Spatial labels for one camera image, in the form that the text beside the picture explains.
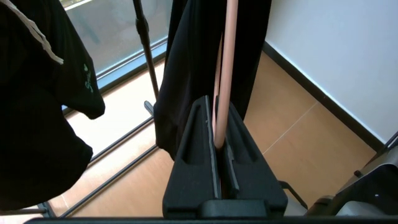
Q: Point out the black clothes rack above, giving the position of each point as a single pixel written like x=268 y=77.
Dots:
x=146 y=37

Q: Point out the window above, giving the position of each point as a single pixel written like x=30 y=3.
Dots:
x=118 y=31

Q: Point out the black shorts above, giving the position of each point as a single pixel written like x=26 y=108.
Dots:
x=31 y=124

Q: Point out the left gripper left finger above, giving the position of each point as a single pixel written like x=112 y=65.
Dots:
x=192 y=174

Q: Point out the pink clothes hanger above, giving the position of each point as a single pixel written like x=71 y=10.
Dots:
x=227 y=62

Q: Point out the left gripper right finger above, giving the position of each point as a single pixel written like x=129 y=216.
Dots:
x=252 y=180

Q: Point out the black t-shirt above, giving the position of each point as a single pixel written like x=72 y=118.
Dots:
x=189 y=62

